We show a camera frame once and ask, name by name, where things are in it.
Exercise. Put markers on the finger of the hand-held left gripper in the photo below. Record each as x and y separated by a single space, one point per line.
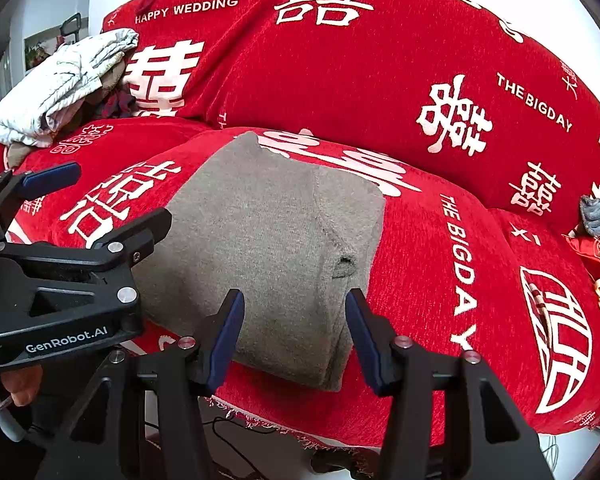
140 227
52 177

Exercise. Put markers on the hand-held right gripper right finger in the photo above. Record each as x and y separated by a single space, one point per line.
365 345

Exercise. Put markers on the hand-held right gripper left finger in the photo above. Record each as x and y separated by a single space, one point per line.
225 340

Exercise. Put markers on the grey knit sweater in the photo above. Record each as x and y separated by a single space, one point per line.
260 240

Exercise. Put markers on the person's left hand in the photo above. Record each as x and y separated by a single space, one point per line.
22 385

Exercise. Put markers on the white crumpled cloth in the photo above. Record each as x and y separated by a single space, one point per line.
55 90

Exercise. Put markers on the grey metal tube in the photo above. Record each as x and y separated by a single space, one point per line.
5 417

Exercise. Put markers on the dark plaid cloth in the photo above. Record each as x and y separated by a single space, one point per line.
117 105

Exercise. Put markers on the blue-grey crumpled cloth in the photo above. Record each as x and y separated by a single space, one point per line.
597 212

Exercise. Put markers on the red printed sofa cover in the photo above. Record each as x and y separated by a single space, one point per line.
355 60

